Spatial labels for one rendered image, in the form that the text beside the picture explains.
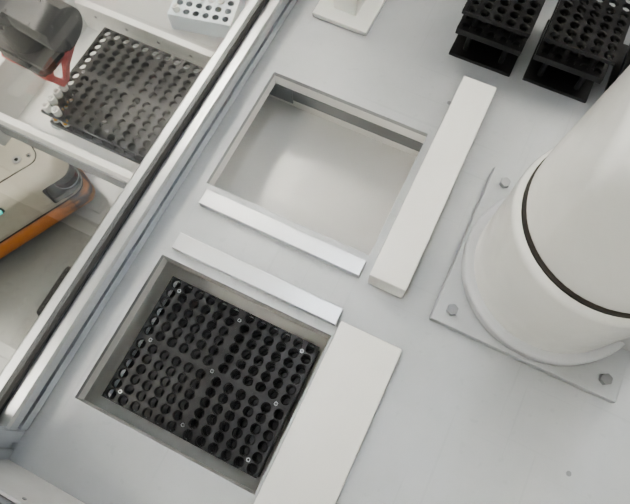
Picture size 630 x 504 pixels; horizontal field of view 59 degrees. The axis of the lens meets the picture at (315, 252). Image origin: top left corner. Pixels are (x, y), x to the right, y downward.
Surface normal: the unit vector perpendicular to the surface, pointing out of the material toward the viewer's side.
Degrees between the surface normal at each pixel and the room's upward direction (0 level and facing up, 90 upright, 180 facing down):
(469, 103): 0
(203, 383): 0
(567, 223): 90
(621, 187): 67
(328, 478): 0
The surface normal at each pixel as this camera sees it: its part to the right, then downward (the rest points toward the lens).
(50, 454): -0.01, -0.33
